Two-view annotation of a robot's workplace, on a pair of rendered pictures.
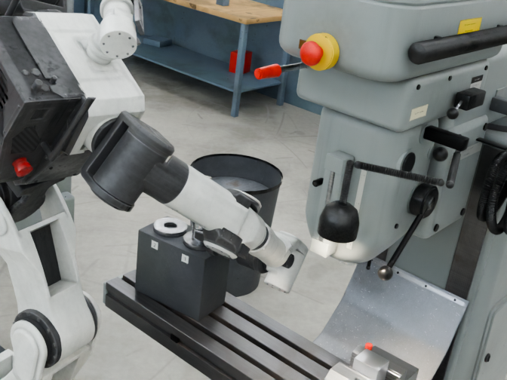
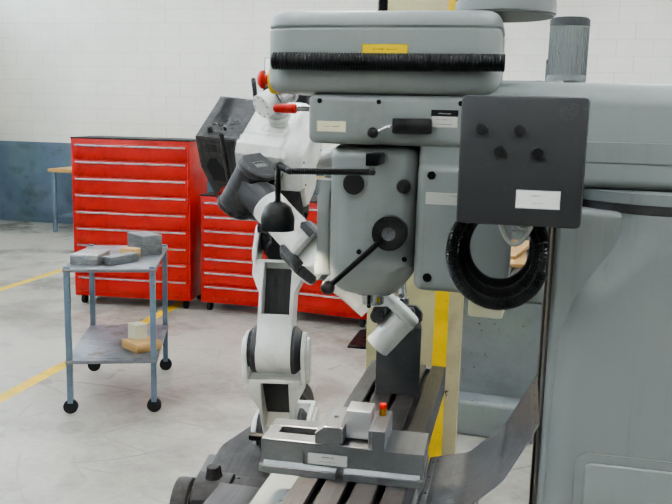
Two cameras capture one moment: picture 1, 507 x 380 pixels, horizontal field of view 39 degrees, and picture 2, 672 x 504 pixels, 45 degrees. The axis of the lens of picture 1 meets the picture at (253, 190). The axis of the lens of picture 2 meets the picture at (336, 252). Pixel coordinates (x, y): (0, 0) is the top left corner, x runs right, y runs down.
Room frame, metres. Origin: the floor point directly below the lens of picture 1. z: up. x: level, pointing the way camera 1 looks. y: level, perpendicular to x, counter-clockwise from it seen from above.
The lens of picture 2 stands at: (0.54, -1.75, 1.69)
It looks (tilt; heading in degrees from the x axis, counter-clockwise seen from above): 10 degrees down; 65
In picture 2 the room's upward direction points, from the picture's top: 1 degrees clockwise
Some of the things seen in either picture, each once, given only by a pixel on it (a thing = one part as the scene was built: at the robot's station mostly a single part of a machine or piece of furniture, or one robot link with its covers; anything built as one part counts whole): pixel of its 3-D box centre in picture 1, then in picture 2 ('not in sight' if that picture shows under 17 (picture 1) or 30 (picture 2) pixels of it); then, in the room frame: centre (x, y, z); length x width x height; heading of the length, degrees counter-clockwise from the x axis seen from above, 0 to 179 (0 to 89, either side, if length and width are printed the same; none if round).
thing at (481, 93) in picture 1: (461, 102); (399, 128); (1.31, -0.37, 1.66); 0.12 x 0.04 x 0.04; 142
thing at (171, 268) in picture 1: (182, 265); (398, 347); (1.64, 0.16, 1.04); 0.22 x 0.12 x 0.20; 60
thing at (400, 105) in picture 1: (395, 78); (398, 120); (1.38, -0.25, 1.68); 0.34 x 0.24 x 0.10; 142
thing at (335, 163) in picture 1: (331, 204); (326, 226); (1.26, -0.15, 1.45); 0.04 x 0.04 x 0.21; 52
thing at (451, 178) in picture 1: (453, 169); (331, 171); (1.18, -0.35, 1.58); 0.17 x 0.01 x 0.01; 164
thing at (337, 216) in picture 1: (339, 218); (277, 215); (1.14, -0.16, 1.47); 0.07 x 0.07 x 0.06
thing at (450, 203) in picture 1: (411, 160); (466, 222); (1.50, -0.34, 1.47); 0.24 x 0.19 x 0.26; 52
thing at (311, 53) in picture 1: (312, 53); (265, 79); (1.15, -0.07, 1.76); 0.04 x 0.03 x 0.04; 52
